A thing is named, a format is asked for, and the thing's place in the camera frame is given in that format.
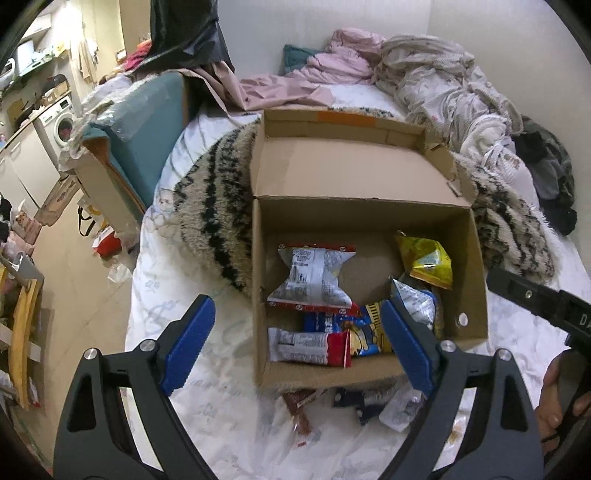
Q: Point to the teal sided cardboard box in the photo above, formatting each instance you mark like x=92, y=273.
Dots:
x=138, y=134

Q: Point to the white washing machine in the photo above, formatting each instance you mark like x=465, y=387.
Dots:
x=57, y=127

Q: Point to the dark clothing pile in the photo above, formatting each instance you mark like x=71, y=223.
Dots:
x=549, y=170

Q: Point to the dark blue snack packet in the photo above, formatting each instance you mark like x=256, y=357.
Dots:
x=355, y=399

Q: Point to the hanging beige towel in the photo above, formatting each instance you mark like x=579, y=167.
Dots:
x=87, y=60

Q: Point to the dark brown snack packet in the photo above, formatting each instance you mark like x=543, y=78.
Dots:
x=302, y=415

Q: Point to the yellow wooden chair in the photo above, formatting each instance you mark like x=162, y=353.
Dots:
x=25, y=332

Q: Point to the white and blue snack packet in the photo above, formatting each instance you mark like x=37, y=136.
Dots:
x=415, y=302

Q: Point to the black plastic bag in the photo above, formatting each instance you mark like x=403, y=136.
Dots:
x=189, y=27

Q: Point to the red clothing pile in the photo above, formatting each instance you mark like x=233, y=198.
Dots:
x=138, y=55

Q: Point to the pile of pink and white clothes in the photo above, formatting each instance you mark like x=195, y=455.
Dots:
x=438, y=92

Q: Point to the fuzzy cream black patterned blanket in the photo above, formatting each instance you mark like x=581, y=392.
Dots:
x=217, y=194

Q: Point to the pink bedding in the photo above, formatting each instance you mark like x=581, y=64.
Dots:
x=341, y=60

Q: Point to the white kitchen cabinet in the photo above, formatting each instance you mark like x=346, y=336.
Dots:
x=27, y=170

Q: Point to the teal pillow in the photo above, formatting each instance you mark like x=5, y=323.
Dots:
x=295, y=57

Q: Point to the blue and yellow snack packet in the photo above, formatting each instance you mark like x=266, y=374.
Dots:
x=364, y=337

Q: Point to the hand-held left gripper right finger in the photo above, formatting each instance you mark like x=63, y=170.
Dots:
x=411, y=353

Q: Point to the white packet with red edges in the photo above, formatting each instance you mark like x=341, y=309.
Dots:
x=309, y=277

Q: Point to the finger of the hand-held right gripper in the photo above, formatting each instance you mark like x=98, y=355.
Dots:
x=521, y=290

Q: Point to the clear white barcode packet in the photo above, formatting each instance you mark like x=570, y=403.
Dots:
x=399, y=410

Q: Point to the white snack bar red end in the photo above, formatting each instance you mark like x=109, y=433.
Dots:
x=300, y=346

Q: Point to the person's right hand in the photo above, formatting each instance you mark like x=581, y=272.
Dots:
x=556, y=397

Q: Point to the small red box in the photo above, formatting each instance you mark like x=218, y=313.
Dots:
x=107, y=241

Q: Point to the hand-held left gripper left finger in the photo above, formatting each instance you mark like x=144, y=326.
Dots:
x=189, y=344

